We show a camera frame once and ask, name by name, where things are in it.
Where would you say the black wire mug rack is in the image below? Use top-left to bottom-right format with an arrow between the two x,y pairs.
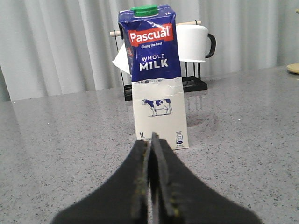
110,30 -> 207,101

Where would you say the tilted white mug black handle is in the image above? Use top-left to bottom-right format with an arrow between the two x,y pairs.
112,44 -> 131,75

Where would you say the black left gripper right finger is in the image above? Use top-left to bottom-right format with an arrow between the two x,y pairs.
150,133 -> 262,224

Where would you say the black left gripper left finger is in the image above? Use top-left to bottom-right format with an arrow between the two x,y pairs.
52,140 -> 150,224

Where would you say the wooden mug tree stand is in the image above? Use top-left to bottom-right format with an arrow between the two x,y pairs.
287,8 -> 299,75

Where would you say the blue white milk carton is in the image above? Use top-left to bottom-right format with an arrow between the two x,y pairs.
118,5 -> 189,149

